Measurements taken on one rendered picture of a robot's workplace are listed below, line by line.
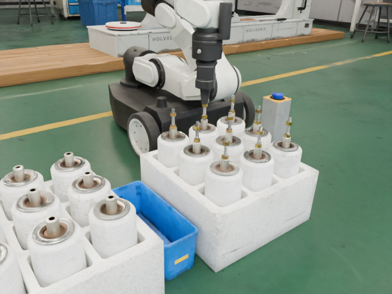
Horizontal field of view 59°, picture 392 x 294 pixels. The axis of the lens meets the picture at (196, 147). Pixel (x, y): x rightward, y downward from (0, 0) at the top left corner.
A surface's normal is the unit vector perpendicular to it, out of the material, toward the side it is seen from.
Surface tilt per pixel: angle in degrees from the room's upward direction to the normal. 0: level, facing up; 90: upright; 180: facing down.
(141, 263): 90
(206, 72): 90
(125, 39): 90
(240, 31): 90
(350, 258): 0
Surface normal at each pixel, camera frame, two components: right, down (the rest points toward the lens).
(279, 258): 0.03, -0.90
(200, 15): -0.51, 0.36
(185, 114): 0.47, -0.37
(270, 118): -0.80, 0.25
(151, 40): 0.62, 0.36
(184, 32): -0.58, 0.63
